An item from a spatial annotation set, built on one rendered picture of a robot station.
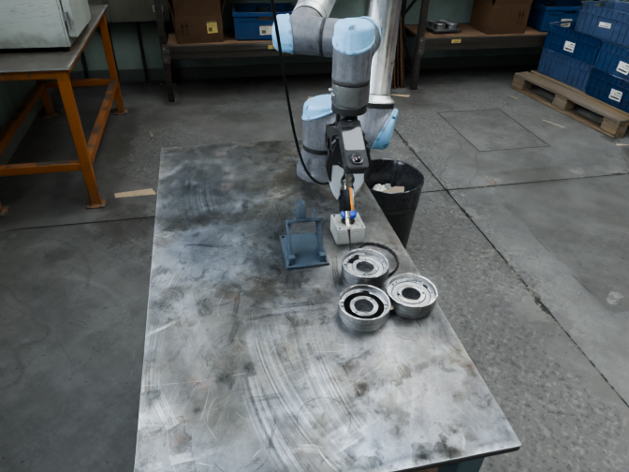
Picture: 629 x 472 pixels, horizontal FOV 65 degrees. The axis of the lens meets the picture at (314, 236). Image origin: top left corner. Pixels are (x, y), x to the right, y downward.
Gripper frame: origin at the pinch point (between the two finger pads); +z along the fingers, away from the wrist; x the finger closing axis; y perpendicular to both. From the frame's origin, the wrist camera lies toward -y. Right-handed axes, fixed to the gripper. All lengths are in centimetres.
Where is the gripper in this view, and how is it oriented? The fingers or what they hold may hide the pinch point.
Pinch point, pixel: (345, 195)
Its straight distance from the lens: 109.3
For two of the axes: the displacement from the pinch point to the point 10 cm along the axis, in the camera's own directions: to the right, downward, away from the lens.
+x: -9.8, 0.9, -1.7
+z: -0.2, 8.1, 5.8
